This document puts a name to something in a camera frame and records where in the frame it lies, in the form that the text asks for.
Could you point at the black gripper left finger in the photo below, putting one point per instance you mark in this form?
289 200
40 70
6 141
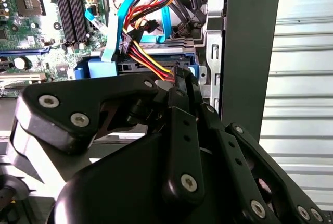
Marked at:
78 96

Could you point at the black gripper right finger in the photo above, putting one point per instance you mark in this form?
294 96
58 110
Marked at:
234 153

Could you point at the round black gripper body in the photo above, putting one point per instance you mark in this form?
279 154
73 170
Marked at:
117 190

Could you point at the hard disk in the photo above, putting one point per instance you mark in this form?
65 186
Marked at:
101 69

